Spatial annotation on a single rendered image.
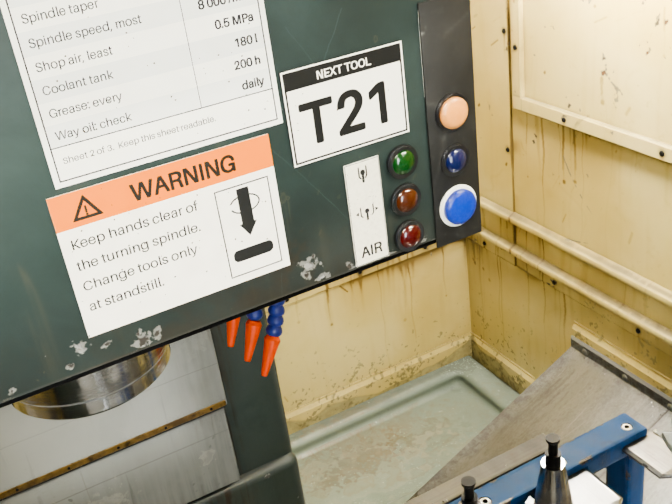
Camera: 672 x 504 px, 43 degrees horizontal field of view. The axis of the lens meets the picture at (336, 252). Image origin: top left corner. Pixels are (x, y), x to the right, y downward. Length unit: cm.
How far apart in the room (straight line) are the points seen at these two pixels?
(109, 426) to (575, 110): 100
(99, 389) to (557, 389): 125
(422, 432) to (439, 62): 155
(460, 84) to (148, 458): 99
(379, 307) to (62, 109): 158
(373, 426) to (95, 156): 166
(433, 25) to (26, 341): 36
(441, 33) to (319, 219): 16
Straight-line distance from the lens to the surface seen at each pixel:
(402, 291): 209
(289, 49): 60
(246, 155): 60
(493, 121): 190
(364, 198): 66
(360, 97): 63
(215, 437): 153
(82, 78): 56
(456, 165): 69
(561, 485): 99
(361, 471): 205
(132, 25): 56
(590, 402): 183
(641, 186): 162
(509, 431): 185
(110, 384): 79
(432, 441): 210
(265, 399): 157
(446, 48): 66
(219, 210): 61
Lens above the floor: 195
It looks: 28 degrees down
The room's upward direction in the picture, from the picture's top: 8 degrees counter-clockwise
